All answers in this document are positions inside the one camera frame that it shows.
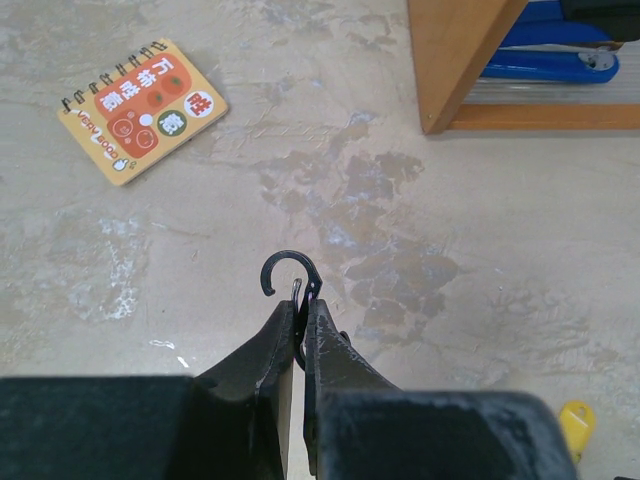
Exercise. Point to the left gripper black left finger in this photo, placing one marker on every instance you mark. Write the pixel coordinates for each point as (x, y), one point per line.
(250, 396)

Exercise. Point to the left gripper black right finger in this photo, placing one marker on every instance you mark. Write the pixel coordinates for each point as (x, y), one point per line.
(352, 414)

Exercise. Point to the black S-shaped carabiner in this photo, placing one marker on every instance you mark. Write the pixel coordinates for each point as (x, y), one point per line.
(301, 301)

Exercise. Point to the yellow key tag with key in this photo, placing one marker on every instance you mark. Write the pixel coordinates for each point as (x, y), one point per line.
(578, 421)

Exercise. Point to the orange spiral notebook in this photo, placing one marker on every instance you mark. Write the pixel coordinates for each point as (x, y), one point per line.
(151, 104)

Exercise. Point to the wooden shelf rack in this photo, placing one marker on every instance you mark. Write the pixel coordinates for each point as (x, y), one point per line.
(452, 42)

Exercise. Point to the blue stapler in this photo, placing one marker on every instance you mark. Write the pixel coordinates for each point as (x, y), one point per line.
(546, 45)

